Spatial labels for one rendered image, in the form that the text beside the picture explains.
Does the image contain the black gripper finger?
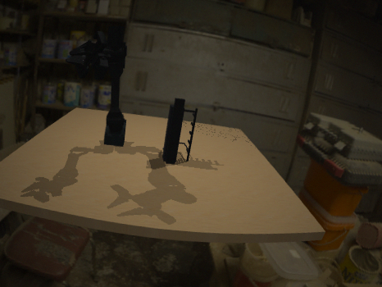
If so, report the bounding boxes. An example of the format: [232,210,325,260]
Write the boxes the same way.
[69,39,95,58]
[66,55,86,71]

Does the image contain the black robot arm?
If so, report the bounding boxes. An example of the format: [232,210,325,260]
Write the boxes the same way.
[91,26,127,134]

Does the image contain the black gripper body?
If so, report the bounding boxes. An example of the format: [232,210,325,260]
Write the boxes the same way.
[75,31,112,79]

